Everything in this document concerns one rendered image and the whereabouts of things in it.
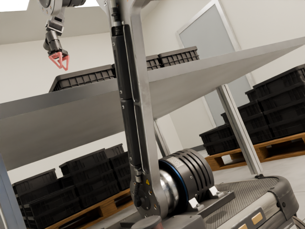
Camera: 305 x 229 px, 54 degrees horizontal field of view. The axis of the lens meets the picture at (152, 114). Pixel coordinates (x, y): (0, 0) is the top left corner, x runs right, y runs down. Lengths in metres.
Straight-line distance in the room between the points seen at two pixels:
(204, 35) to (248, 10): 0.84
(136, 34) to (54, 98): 0.30
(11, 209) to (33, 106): 0.63
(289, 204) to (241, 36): 3.85
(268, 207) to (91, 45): 5.25
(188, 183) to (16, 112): 0.48
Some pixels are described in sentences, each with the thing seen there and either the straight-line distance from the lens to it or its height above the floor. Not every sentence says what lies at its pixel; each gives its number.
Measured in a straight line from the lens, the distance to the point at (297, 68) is 2.30.
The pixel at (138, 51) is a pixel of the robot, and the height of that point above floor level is 0.68.
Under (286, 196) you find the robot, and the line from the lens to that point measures 0.89.
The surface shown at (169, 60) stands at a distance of 1.79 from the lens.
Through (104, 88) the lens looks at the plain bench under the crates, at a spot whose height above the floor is 0.68.
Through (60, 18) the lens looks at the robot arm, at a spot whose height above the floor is 1.26.
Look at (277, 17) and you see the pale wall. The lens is 4.30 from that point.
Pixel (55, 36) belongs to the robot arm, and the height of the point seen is 1.16.
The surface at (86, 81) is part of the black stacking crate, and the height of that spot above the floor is 0.87.
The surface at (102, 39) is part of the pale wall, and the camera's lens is 5.99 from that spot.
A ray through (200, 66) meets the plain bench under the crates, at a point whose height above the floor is 0.67.
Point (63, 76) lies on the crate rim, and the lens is 1.50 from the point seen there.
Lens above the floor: 0.47
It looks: 5 degrees up
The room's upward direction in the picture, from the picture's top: 22 degrees counter-clockwise
